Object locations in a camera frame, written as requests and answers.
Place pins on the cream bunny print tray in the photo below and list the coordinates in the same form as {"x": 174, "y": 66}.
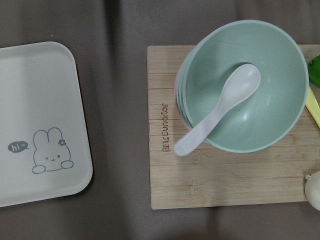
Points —
{"x": 44, "y": 145}

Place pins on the pink bottom bowl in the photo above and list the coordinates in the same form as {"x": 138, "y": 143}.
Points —
{"x": 176, "y": 101}

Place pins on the bamboo cutting board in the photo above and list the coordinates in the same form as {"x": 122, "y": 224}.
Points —
{"x": 209, "y": 176}

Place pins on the white plastic spoon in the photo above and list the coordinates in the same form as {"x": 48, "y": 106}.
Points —
{"x": 239, "y": 86}

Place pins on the top mint green bowl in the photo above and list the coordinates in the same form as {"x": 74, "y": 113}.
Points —
{"x": 267, "y": 115}

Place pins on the yellow plastic knife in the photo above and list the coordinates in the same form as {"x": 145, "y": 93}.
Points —
{"x": 313, "y": 106}

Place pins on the green toy lime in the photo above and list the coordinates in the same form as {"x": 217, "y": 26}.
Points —
{"x": 314, "y": 71}

